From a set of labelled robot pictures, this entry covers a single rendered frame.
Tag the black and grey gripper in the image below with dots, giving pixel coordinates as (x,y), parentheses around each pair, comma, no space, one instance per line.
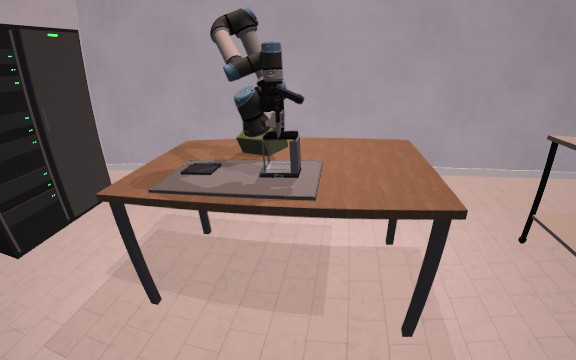
(268,103)

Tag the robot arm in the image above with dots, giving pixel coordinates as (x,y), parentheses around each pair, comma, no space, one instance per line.
(243,23)

